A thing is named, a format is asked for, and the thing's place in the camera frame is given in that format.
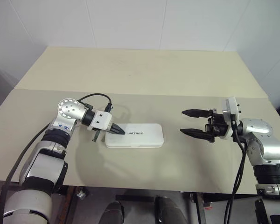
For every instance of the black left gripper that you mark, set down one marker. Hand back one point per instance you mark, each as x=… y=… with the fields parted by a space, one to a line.
x=96 y=136

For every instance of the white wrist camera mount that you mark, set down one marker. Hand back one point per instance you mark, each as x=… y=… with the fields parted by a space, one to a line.
x=100 y=120
x=229 y=109

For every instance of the white plastic pencil case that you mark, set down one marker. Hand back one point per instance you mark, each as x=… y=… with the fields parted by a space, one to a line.
x=142 y=138

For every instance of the small metal table fitting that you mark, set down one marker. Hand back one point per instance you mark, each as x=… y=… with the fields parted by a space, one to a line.
x=80 y=194

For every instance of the dark rounded shape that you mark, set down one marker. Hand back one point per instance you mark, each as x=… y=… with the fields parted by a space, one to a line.
x=113 y=213
x=171 y=211

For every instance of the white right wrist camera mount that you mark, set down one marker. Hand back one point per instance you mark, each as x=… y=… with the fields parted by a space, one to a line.
x=229 y=109

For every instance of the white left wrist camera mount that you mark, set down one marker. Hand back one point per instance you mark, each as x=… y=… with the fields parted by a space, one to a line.
x=100 y=120

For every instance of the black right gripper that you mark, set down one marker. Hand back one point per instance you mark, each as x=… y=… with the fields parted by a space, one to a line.
x=215 y=127

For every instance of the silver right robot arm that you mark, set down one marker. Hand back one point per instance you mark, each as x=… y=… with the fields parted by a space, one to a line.
x=263 y=140

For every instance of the grey metal table leg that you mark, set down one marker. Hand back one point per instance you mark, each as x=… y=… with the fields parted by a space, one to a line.
x=200 y=210

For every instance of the black table frame bar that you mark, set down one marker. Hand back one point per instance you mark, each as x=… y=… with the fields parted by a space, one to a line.
x=134 y=198

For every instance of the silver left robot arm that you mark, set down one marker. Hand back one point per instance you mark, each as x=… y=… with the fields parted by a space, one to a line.
x=46 y=163

